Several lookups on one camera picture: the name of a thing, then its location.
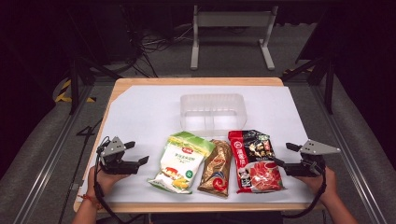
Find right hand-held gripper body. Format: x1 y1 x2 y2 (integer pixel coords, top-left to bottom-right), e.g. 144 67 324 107
283 139 342 178

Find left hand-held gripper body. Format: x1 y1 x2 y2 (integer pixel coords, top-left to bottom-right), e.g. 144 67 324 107
95 135 140 175

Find red and black food packet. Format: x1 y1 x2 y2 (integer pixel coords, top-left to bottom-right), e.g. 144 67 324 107
227 129 287 194

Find green and white food packet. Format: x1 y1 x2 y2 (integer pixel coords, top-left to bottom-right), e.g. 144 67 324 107
147 131 217 195

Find gold food packet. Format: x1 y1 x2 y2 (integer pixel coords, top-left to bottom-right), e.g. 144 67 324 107
197 139 233 198

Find clear plastic container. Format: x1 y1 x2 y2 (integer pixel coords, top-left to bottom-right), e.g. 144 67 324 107
179 92 248 138

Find person's left hand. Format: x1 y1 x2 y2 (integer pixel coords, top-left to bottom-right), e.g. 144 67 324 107
86 165 130 203

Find person's right hand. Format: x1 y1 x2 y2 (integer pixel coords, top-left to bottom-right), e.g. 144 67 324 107
293 167 339 206

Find white paper sheet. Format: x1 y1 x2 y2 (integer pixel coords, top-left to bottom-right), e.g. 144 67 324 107
78 85 316 204

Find black tripod stand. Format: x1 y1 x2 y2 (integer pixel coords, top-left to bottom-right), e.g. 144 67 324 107
68 55 123 116
281 55 336 115

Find yellow and black hazard tape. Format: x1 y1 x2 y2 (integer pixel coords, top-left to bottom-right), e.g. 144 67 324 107
55 78 96 104

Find white metal stand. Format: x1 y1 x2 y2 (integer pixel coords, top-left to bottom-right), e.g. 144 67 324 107
190 4 279 71

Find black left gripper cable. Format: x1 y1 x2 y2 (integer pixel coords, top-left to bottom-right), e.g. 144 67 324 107
92 135 148 224

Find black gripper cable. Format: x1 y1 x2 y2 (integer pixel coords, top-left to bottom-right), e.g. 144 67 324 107
281 169 328 219
92 135 148 224

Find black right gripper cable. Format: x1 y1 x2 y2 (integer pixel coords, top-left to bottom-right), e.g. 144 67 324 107
281 169 328 219

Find aluminium rail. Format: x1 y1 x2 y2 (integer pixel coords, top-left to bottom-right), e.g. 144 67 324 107
311 84 388 224
12 84 94 224

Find red string bracelet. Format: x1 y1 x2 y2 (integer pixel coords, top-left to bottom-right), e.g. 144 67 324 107
78 193 105 210

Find black floor cables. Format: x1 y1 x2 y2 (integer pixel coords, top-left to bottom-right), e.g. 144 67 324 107
124 24 194 78

